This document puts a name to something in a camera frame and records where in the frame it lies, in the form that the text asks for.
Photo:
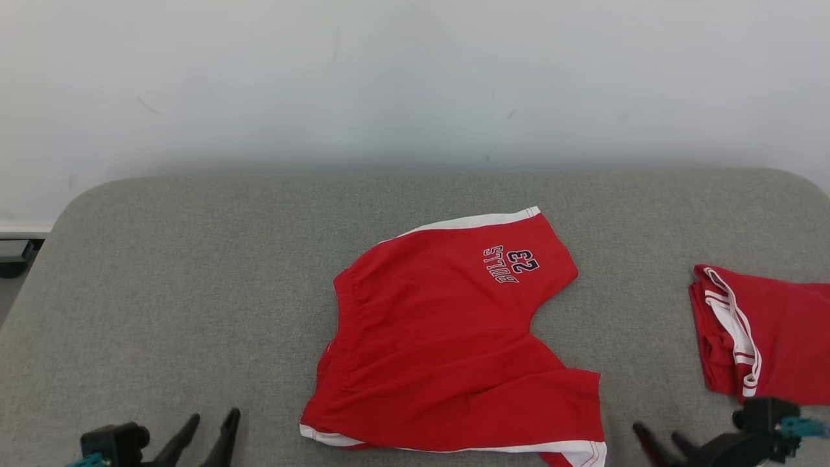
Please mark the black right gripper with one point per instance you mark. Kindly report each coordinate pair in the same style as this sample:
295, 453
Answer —
726, 454

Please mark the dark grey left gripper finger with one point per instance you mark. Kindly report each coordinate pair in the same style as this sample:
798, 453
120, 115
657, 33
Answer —
222, 447
180, 451

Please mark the red white basketball jersey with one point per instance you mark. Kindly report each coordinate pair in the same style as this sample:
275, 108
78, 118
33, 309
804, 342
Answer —
784, 331

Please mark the red white basketball shorts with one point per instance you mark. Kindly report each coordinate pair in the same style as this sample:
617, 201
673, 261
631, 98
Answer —
441, 337

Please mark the black caster wheel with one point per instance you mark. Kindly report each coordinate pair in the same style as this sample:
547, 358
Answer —
10, 269

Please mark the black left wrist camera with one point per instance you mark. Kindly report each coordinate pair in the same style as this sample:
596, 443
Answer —
117, 444

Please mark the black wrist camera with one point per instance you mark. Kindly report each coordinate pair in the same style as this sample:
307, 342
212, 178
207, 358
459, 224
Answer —
765, 415
117, 444

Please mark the teal left camera connector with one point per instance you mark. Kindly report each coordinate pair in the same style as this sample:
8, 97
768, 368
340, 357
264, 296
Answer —
87, 462

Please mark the teal camera connector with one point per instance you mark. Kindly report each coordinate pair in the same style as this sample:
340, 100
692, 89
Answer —
804, 427
87, 462

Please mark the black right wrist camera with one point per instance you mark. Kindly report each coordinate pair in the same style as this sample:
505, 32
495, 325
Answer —
765, 415

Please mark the teal right camera connector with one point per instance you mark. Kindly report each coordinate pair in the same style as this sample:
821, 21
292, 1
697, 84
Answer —
804, 427

